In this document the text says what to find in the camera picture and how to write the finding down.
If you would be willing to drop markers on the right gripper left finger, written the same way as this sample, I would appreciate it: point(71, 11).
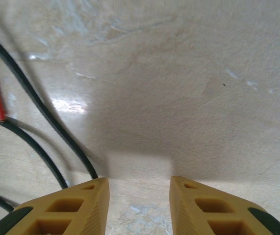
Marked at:
point(68, 213)

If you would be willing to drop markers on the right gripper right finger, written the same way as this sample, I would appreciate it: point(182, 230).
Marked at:
point(203, 213)

